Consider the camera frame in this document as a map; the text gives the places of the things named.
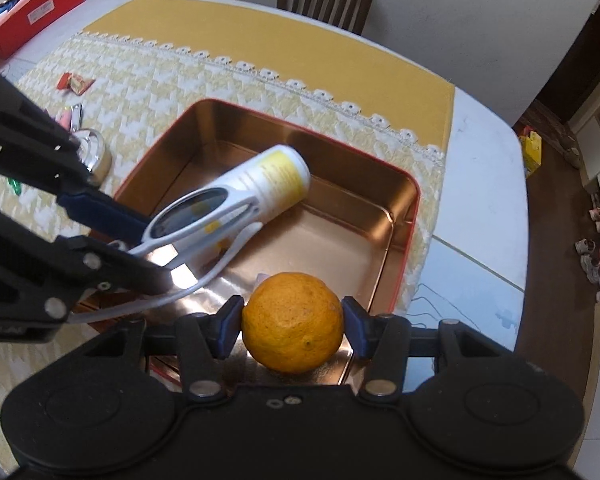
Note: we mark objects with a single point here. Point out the yellow tablecloth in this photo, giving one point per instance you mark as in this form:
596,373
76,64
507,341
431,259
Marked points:
280,45

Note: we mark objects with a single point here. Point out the small green item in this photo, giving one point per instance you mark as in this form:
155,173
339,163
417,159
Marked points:
15,186

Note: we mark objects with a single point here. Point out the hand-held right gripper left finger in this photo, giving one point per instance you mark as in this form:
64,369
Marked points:
230,327

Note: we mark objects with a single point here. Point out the red metal tin box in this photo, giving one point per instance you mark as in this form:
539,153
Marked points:
340,230

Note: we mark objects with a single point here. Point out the white low cabinet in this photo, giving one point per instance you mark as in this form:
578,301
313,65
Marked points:
597,150

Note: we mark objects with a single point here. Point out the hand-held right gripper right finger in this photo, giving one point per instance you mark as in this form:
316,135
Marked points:
356,327

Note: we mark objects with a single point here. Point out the white sunglasses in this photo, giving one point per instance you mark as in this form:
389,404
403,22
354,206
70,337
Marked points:
190,212

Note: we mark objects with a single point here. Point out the silver nail clipper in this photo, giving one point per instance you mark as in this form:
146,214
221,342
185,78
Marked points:
77,116

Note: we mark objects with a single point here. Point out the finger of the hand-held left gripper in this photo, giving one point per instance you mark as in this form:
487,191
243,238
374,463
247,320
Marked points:
100,210
130,272

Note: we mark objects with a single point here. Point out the red snack packet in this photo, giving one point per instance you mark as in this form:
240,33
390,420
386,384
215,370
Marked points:
77,83

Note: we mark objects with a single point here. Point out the orange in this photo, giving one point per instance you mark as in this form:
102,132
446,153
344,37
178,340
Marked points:
292,322

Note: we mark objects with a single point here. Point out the red cardboard box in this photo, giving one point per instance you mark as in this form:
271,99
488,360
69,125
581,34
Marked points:
40,10

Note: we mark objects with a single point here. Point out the houndstooth lace-edged cloth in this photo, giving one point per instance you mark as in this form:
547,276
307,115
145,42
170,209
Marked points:
155,85

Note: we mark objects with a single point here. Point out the pink lip balm tube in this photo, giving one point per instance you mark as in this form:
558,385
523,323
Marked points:
62,120

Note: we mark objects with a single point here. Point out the pair of shoes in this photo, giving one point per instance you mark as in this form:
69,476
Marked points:
594,255
598,214

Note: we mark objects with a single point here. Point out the round silver tin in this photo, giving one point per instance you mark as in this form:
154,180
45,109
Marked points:
97,157

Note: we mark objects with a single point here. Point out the yellow box on floor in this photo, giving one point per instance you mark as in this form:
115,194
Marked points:
531,150

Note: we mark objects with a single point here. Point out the white and yellow bottle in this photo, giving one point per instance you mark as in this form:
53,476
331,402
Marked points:
275,175

